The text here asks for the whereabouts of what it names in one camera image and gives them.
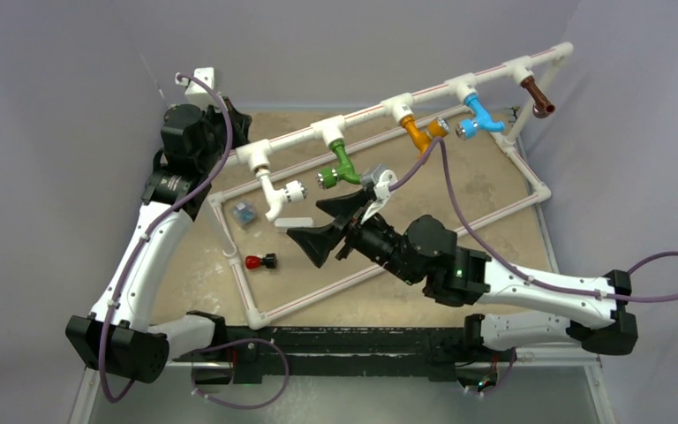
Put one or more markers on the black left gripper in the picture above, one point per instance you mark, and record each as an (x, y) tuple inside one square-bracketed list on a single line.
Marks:
[(240, 125)]

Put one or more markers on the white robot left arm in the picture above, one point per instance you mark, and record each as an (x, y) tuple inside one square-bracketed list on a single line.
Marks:
[(117, 334)]

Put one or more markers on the white faucet chrome knob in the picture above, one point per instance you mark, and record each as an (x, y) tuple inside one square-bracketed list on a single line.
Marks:
[(294, 191)]

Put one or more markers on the green faucet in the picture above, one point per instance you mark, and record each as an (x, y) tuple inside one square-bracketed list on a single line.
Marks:
[(342, 171)]

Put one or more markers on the aluminium table frame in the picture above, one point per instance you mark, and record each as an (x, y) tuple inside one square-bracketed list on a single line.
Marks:
[(560, 350)]

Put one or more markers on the red black faucet handle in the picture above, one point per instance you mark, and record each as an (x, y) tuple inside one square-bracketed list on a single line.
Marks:
[(266, 261)]

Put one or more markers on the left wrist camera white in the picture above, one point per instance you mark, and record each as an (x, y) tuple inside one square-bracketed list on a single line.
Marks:
[(199, 93)]

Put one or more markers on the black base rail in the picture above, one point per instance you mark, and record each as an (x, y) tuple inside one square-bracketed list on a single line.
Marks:
[(439, 354)]

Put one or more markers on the small clear blue box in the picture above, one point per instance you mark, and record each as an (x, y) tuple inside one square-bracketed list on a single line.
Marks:
[(243, 213)]

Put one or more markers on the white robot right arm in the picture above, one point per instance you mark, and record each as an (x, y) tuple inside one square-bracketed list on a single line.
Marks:
[(578, 310)]

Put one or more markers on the blue faucet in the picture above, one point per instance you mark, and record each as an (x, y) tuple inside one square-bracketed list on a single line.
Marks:
[(481, 121)]

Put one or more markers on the brown faucet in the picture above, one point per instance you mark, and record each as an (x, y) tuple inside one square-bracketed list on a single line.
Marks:
[(542, 106)]

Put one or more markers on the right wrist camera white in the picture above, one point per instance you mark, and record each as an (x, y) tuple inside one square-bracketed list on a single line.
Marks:
[(380, 178)]

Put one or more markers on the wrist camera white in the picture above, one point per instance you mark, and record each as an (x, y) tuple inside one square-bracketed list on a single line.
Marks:
[(380, 178), (199, 93)]

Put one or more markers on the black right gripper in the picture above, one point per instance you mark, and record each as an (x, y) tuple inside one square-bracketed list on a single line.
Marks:
[(321, 240)]

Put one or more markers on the orange faucet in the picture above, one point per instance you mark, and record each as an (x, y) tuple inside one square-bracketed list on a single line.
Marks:
[(422, 138)]

